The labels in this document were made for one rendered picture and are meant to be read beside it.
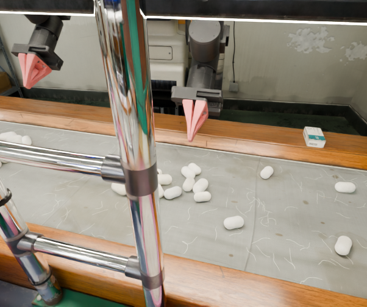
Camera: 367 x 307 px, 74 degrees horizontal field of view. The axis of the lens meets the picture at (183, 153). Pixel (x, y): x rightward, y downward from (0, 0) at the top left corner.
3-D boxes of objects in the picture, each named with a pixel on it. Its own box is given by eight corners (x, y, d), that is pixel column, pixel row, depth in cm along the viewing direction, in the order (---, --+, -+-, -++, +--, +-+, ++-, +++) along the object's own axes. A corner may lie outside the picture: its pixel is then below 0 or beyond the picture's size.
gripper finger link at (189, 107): (213, 139, 44) (220, 92, 47) (174, 134, 46) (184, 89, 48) (214, 149, 51) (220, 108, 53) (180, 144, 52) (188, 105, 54)
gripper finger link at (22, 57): (33, 82, 57) (46, 47, 59) (7, 79, 58) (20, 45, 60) (52, 96, 63) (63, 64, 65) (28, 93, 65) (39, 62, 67)
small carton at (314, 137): (302, 133, 60) (305, 126, 59) (317, 134, 60) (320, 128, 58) (306, 146, 55) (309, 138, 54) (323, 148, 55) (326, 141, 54)
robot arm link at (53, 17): (68, 25, 68) (50, 23, 69) (53, 4, 61) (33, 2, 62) (61, 46, 66) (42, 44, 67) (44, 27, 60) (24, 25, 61)
